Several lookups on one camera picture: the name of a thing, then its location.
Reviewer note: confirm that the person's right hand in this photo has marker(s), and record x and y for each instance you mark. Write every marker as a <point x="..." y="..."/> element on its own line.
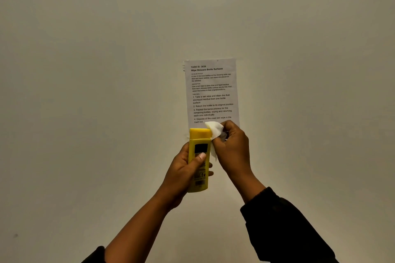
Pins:
<point x="233" y="155"/>

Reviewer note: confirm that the printed paper sheet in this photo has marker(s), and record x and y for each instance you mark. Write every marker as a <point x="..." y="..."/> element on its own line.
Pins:
<point x="211" y="93"/>

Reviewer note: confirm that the yellow skincare bottle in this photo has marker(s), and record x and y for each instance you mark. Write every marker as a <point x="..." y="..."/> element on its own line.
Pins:
<point x="199" y="161"/>

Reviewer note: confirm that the person's left forearm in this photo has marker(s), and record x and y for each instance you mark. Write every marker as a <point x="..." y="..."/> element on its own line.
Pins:
<point x="135" y="232"/>

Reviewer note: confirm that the person's right fingers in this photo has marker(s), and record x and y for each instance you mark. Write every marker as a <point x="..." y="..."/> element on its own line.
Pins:
<point x="226" y="131"/>

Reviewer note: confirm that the person's left hand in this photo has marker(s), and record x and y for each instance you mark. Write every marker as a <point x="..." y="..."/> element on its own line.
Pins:
<point x="177" y="179"/>

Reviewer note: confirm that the person's left thumb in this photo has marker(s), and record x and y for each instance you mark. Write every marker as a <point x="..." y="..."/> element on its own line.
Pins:
<point x="197" y="164"/>

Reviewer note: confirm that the person's right forearm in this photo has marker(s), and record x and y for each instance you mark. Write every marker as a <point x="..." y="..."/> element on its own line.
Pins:
<point x="277" y="225"/>

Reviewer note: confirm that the white wet wipe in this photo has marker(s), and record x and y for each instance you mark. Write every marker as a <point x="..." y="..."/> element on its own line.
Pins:
<point x="214" y="132"/>

